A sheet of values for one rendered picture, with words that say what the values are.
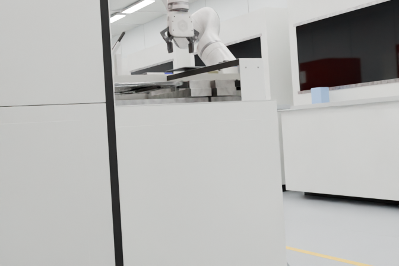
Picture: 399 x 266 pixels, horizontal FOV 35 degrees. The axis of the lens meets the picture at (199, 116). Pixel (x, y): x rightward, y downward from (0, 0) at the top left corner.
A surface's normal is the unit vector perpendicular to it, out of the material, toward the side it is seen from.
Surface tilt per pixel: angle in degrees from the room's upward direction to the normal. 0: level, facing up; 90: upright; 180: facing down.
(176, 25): 90
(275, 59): 90
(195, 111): 90
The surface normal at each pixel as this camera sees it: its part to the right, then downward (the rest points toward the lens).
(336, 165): -0.88, 0.04
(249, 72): 0.47, -0.04
